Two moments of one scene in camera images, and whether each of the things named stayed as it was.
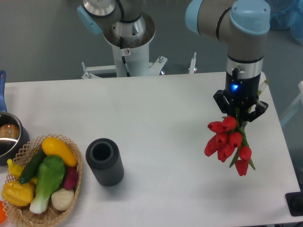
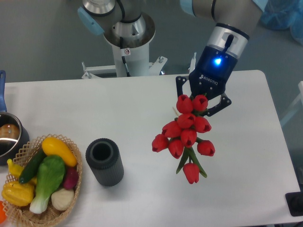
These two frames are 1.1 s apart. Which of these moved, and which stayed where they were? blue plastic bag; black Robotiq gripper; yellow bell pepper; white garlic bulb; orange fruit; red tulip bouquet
Moved: red tulip bouquet; black Robotiq gripper
Stayed: blue plastic bag; white garlic bulb; yellow bell pepper; orange fruit
